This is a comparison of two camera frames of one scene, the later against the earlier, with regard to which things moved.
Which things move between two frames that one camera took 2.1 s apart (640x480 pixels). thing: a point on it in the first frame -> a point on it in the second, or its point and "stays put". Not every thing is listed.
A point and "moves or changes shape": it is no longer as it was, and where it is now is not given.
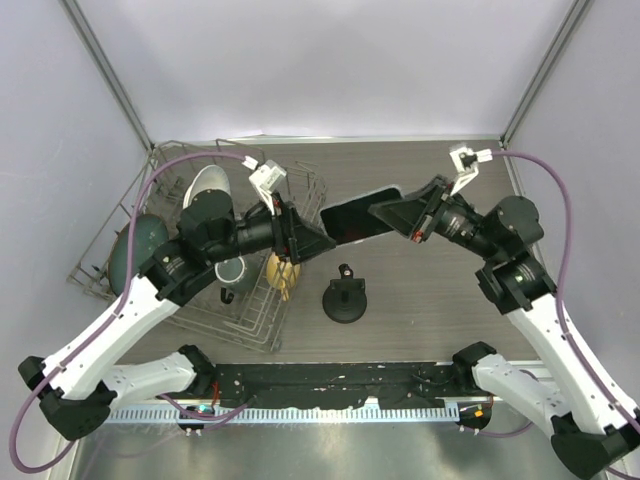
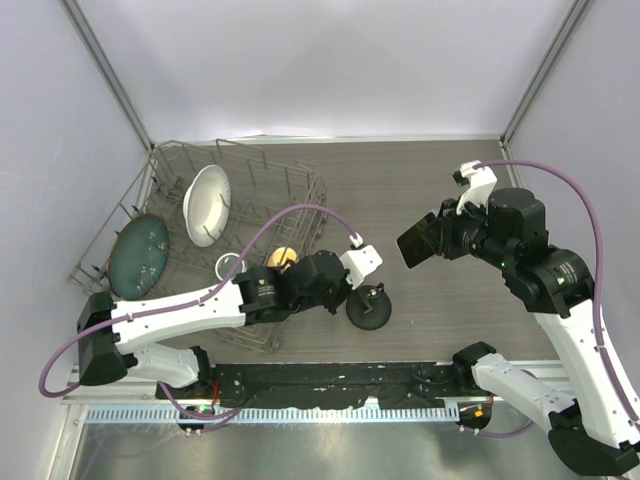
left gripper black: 295,239 -> 347,289
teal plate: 149,231 stays put
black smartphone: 351,220 -> 414,244
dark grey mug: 228,273 stays put
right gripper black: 403,213 -> 447,225
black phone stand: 344,300 moves or changes shape
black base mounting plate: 335,385 stays put
